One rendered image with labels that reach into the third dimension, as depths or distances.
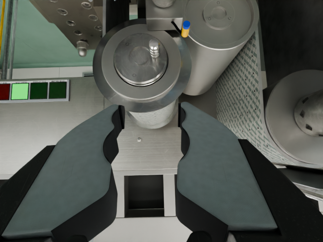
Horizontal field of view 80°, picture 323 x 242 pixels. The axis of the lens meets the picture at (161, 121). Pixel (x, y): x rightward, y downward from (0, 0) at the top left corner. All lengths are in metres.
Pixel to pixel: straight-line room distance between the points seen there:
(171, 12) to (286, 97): 0.20
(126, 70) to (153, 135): 0.35
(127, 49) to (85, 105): 0.40
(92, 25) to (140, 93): 0.39
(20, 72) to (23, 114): 3.15
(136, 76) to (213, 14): 0.16
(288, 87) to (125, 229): 0.55
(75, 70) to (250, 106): 3.23
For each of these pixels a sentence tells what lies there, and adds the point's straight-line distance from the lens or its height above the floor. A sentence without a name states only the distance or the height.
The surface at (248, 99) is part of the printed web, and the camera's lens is 0.36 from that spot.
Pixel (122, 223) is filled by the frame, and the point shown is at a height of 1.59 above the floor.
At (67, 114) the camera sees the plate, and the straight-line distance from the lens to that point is 0.68.
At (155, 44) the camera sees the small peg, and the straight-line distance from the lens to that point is 0.26.
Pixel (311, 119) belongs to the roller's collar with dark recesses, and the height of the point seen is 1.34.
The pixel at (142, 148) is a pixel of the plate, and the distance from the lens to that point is 0.60.
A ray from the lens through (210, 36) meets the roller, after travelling 0.33.
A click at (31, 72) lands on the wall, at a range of 3.78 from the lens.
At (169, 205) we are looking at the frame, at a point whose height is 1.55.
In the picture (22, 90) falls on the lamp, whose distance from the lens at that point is 0.76.
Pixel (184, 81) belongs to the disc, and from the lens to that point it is 0.29.
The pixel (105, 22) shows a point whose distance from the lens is 0.36.
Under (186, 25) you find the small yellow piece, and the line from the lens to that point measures 0.26.
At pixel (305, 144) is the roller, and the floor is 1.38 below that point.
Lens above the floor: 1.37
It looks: 8 degrees down
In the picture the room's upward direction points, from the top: 178 degrees clockwise
